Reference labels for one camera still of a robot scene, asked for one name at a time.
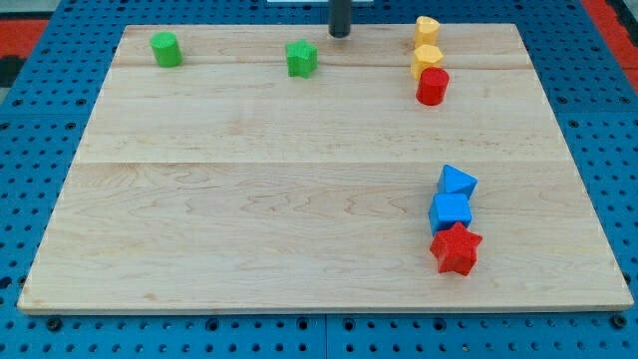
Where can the green star block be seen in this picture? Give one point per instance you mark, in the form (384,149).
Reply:
(301,58)

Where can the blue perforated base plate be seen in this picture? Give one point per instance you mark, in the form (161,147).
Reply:
(46,111)

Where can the red cylinder block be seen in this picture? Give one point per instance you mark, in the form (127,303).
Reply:
(432,86)

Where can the red star block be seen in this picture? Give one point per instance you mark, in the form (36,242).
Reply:
(456,249)

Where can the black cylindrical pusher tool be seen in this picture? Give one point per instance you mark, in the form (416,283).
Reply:
(339,18)

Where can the green cylinder block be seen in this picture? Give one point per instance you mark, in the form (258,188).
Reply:
(166,49)

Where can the blue cube block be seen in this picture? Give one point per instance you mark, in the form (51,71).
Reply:
(448,208)

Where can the yellow heart block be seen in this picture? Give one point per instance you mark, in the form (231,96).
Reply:
(427,31)

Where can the yellow hexagon block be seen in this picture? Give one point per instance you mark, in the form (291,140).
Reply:
(424,57)

